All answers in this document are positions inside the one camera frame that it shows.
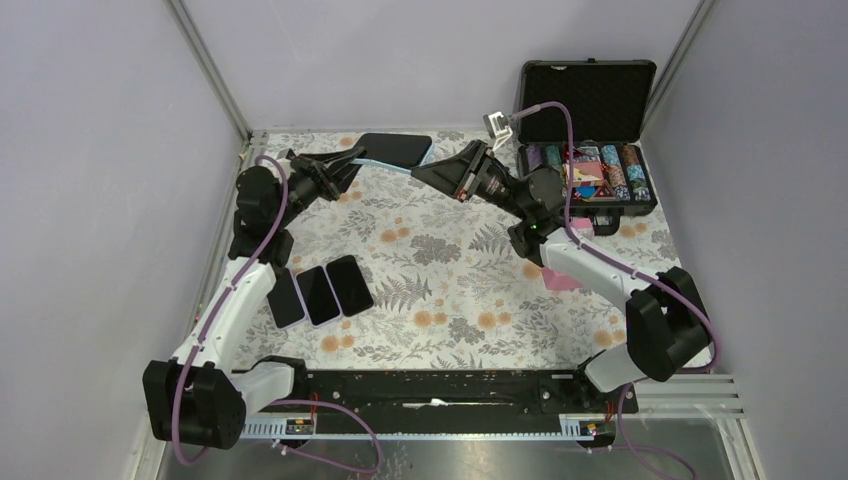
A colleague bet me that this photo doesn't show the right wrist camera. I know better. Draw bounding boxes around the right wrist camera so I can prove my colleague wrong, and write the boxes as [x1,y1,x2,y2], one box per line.
[483,111,513,151]

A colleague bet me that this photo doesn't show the phone in black case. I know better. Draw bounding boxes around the phone in black case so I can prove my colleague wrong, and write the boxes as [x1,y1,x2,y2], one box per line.
[326,255,375,317]

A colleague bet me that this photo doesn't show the phone in purple case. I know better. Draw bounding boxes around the phone in purple case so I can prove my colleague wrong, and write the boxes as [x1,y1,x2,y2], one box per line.
[266,269,307,329]

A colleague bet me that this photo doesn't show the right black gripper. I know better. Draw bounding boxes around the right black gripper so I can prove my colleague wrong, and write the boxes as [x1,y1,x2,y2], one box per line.
[410,141,530,221]

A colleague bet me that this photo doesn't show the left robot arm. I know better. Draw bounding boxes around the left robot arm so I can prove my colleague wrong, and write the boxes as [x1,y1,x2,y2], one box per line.
[142,147,366,450]

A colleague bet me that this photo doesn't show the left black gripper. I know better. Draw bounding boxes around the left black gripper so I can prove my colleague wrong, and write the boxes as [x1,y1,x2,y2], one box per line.
[274,148,370,229]

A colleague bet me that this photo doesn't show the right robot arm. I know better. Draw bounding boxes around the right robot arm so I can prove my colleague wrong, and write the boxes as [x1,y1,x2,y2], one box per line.
[411,141,714,412]

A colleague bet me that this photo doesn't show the phone in lilac case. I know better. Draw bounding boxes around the phone in lilac case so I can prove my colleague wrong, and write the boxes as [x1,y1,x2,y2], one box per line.
[295,266,342,327]

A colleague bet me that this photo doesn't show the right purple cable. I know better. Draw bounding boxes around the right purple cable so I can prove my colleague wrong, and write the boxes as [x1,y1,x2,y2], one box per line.
[510,101,720,480]

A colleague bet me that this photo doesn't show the pink box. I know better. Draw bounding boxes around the pink box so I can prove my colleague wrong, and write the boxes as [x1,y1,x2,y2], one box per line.
[541,218,594,292]

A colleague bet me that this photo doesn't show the floral tablecloth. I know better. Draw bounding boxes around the floral tablecloth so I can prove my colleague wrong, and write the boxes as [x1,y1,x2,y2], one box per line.
[235,168,626,369]

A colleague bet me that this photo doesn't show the playing cards deck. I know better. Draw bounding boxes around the playing cards deck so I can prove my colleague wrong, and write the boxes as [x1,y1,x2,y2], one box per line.
[570,157,605,188]

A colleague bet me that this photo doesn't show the black poker chip case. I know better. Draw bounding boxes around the black poker chip case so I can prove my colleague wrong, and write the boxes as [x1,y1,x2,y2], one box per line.
[516,59,658,236]

